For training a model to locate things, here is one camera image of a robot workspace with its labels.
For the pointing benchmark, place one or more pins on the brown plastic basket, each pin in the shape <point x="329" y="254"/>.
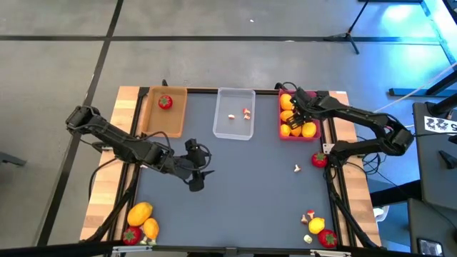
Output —
<point x="160" y="121"/>

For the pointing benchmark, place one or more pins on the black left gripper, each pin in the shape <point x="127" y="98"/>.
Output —
<point x="180" y="166"/>

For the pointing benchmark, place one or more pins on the black crossbar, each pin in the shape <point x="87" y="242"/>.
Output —
<point x="53" y="251"/>

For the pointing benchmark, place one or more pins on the white numbered tag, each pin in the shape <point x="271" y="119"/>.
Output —
<point x="439" y="124"/>

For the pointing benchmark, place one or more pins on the grey floor object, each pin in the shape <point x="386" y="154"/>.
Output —
<point x="10" y="159"/>

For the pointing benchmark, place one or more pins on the orange toy citrus fruit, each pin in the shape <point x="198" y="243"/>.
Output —
<point x="151" y="228"/>
<point x="284" y="115"/>
<point x="296" y="132"/>

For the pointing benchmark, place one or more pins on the white floor object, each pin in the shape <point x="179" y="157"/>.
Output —
<point x="380" y="212"/>

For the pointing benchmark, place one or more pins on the black tripod stand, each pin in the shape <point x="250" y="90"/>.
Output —
<point x="345" y="35"/>

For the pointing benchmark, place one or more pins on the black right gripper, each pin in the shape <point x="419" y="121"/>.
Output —
<point x="308" y="105"/>

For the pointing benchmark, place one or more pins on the magenta plastic basket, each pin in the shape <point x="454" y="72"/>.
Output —
<point x="300" y="139"/>

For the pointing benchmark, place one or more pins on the pale toy garlic clove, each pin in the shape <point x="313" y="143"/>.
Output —
<point x="307" y="238"/>

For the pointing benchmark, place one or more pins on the black floor stand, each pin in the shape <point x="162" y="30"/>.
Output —
<point x="407" y="92"/>

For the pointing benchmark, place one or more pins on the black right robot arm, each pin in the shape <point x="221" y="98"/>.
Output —
<point x="357" y="114"/>

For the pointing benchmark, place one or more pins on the phone with lit screen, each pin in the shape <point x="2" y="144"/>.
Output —
<point x="430" y="247"/>

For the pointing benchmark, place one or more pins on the large yellow toy lemon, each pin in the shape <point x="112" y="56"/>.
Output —
<point x="309" y="129"/>

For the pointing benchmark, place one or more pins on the red cap toy mushroom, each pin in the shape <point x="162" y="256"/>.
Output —
<point x="311" y="213"/>

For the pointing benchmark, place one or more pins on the silver metal bracket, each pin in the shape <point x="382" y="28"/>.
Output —
<point x="330" y="253"/>
<point x="126" y="249"/>

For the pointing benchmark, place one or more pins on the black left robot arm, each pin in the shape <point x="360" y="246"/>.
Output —
<point x="121" y="142"/>

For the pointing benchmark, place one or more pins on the black clamp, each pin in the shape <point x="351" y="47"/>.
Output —
<point x="281" y="86"/>
<point x="164" y="83"/>

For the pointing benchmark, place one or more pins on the black cabinet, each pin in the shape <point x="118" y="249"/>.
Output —
<point x="435" y="160"/>

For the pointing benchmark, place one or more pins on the clear plastic bin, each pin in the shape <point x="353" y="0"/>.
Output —
<point x="233" y="100"/>

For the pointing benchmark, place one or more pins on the dark grey table mat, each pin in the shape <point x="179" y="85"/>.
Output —
<point x="250" y="207"/>

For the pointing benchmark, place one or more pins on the red toy tomato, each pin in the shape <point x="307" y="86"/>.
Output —
<point x="132" y="236"/>
<point x="328" y="238"/>
<point x="165" y="102"/>
<point x="319" y="160"/>

